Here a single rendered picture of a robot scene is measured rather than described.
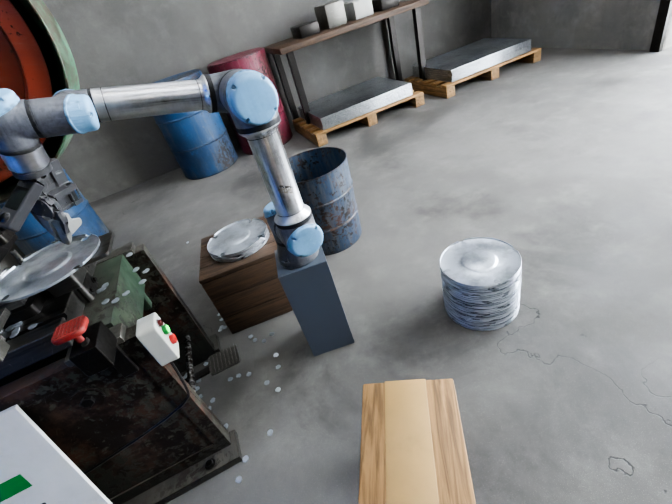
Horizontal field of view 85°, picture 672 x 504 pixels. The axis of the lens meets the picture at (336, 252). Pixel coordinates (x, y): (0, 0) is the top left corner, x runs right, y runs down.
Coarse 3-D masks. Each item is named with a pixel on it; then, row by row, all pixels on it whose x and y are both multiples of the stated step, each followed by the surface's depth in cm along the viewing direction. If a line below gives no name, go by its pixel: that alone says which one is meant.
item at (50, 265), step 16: (80, 240) 112; (96, 240) 109; (32, 256) 112; (48, 256) 107; (64, 256) 104; (80, 256) 103; (16, 272) 105; (32, 272) 101; (48, 272) 99; (64, 272) 97; (0, 288) 100; (16, 288) 97; (32, 288) 95
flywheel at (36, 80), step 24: (0, 0) 99; (0, 24) 101; (24, 24) 102; (0, 48) 105; (24, 48) 105; (48, 48) 114; (0, 72) 108; (24, 72) 107; (48, 72) 109; (24, 96) 112; (48, 96) 112; (0, 168) 115
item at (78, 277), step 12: (108, 240) 107; (96, 252) 103; (108, 252) 102; (84, 264) 100; (72, 276) 103; (84, 276) 109; (48, 288) 102; (60, 288) 103; (72, 288) 104; (84, 288) 106; (96, 288) 113; (84, 300) 107
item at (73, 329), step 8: (72, 320) 82; (80, 320) 81; (88, 320) 83; (56, 328) 81; (64, 328) 80; (72, 328) 80; (80, 328) 79; (56, 336) 79; (64, 336) 78; (72, 336) 79; (80, 336) 82; (56, 344) 78
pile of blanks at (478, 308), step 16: (448, 288) 144; (464, 288) 133; (480, 288) 130; (496, 288) 129; (512, 288) 132; (448, 304) 148; (464, 304) 138; (480, 304) 136; (496, 304) 135; (512, 304) 137; (464, 320) 144; (480, 320) 140; (496, 320) 140; (512, 320) 143
